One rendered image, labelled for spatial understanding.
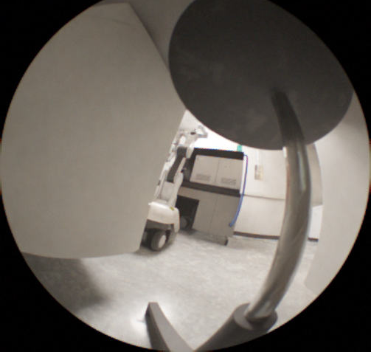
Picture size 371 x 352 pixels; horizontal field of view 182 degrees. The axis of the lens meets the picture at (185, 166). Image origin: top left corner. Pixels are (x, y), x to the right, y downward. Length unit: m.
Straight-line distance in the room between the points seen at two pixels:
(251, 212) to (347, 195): 2.63
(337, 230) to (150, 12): 0.85
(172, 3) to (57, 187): 0.57
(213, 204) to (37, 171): 1.63
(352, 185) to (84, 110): 0.61
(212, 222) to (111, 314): 1.48
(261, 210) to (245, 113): 2.81
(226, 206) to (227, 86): 1.53
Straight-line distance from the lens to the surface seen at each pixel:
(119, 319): 0.45
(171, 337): 0.35
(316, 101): 0.23
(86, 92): 0.26
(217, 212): 1.62
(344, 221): 0.41
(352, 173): 0.41
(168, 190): 1.37
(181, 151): 1.58
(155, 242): 0.86
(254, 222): 2.92
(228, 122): 0.24
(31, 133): 0.24
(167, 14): 0.51
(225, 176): 1.78
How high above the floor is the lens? 0.40
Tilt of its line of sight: 19 degrees up
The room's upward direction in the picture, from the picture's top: 17 degrees clockwise
